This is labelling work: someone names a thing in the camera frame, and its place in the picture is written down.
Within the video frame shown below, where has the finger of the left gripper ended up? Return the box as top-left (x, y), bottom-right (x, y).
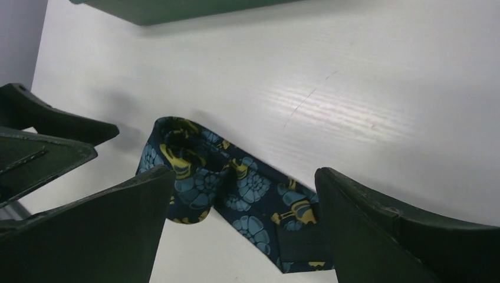
top-left (1, 127), bottom-right (97, 208)
top-left (1, 83), bottom-right (120, 146)

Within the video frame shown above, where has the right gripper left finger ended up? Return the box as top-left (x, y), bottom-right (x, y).
top-left (1, 165), bottom-right (175, 282)

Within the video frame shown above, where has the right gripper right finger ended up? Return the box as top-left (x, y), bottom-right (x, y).
top-left (315, 167), bottom-right (499, 282)

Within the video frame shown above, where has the blue patterned tie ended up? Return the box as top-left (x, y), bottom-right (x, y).
top-left (137, 117), bottom-right (334, 274)

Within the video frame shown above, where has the green compartment tray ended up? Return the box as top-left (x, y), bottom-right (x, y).
top-left (70, 0), bottom-right (292, 27)

